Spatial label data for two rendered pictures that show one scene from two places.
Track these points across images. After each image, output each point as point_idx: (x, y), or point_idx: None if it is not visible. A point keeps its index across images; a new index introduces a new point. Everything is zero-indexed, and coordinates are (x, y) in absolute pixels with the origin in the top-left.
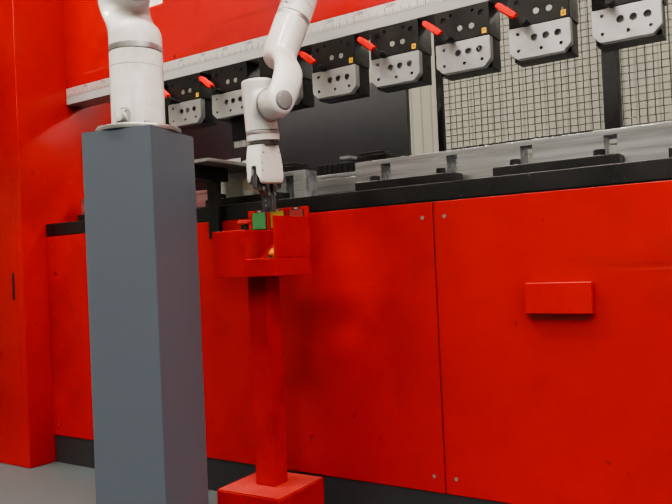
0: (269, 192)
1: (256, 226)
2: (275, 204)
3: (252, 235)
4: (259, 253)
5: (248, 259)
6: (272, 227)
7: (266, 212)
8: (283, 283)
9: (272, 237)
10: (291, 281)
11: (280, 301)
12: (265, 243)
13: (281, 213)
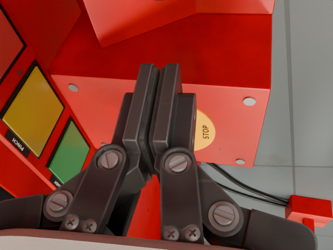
0: (170, 173)
1: (82, 148)
2: (140, 91)
3: (218, 69)
4: (191, 25)
5: (274, 2)
6: (60, 104)
7: (45, 164)
8: (55, 20)
9: (102, 58)
10: (44, 1)
11: (75, 5)
12: (149, 46)
13: (15, 116)
